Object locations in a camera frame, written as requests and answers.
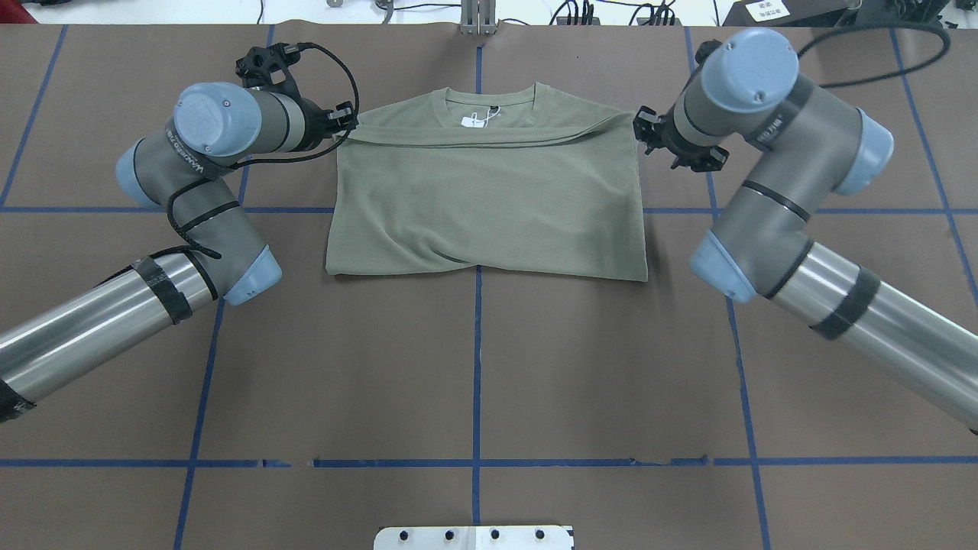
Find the white paper garment tag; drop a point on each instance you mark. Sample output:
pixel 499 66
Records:
pixel 474 120

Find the olive green long-sleeve shirt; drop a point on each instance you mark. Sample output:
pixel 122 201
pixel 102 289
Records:
pixel 551 185

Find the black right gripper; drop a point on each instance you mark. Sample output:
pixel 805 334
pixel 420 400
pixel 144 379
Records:
pixel 666 137

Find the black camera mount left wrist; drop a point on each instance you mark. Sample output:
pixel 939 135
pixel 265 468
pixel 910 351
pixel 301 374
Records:
pixel 268 69

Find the white metal mounting plate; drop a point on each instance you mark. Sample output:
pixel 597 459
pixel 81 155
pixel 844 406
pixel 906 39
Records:
pixel 476 537

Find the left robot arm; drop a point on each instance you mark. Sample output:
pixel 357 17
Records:
pixel 216 128

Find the grey aluminium frame post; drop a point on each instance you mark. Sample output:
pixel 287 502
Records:
pixel 478 17

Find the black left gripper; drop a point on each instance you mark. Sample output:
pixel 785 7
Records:
pixel 312 127

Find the black box with label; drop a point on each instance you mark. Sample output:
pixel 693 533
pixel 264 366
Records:
pixel 800 14

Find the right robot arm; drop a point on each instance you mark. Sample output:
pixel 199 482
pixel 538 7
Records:
pixel 812 144

